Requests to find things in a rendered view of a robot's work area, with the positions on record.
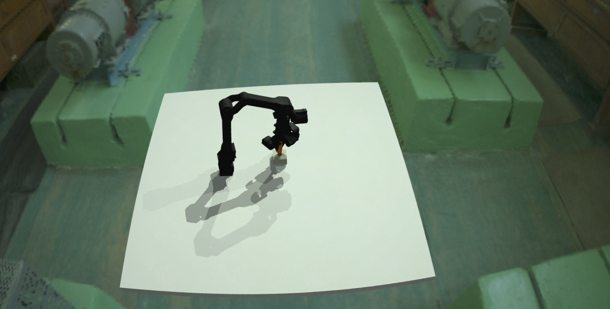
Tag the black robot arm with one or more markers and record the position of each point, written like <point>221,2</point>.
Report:
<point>283,113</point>

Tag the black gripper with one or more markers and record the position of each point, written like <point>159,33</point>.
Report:
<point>274,142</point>

